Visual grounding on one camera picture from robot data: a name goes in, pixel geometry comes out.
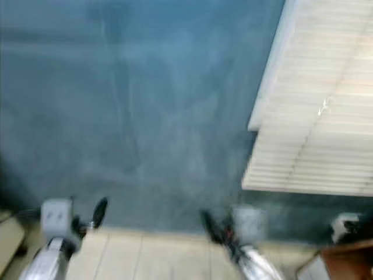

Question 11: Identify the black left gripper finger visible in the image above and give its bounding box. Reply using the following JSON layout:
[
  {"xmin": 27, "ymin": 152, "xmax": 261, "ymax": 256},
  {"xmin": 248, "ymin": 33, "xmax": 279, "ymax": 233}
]
[{"xmin": 92, "ymin": 197, "xmax": 109, "ymax": 229}]

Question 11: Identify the beige padded furniture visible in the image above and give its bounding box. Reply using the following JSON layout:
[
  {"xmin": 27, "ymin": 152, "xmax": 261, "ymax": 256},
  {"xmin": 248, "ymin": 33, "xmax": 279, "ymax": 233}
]
[{"xmin": 0, "ymin": 211, "xmax": 31, "ymax": 276}]

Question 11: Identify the small white object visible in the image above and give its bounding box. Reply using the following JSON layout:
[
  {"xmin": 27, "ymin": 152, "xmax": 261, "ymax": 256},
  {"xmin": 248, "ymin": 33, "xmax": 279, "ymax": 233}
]
[{"xmin": 330, "ymin": 212, "xmax": 363, "ymax": 243}]

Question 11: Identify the brown wooden furniture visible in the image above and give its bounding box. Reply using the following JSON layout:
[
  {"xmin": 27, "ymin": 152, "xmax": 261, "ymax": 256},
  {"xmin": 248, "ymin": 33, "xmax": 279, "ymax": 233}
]
[{"xmin": 296, "ymin": 238, "xmax": 373, "ymax": 280}]

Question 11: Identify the white slatted window blind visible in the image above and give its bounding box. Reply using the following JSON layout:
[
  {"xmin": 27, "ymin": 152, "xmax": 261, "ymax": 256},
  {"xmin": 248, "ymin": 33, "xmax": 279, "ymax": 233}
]
[{"xmin": 241, "ymin": 0, "xmax": 373, "ymax": 197}]

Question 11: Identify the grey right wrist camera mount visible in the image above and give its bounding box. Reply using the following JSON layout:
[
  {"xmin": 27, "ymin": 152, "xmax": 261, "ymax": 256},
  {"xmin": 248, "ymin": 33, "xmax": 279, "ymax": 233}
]
[{"xmin": 232, "ymin": 205, "xmax": 270, "ymax": 243}]

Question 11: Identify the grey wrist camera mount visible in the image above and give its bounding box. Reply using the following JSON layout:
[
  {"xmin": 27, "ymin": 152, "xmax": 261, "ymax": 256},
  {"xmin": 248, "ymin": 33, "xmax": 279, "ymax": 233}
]
[
  {"xmin": 40, "ymin": 198, "xmax": 75, "ymax": 237},
  {"xmin": 232, "ymin": 205, "xmax": 270, "ymax": 243}
]

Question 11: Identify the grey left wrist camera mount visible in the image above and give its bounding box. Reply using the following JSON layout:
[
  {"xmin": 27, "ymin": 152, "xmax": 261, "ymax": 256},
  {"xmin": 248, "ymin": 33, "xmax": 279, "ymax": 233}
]
[{"xmin": 40, "ymin": 198, "xmax": 75, "ymax": 237}]

